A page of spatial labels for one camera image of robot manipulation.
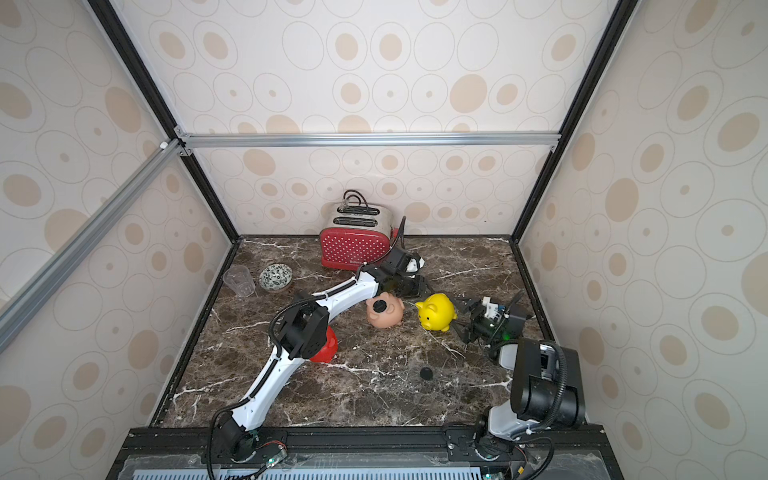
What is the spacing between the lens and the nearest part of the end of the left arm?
0.80 meters

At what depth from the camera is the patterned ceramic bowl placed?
41.1 inches

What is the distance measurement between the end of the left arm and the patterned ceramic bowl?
38cm
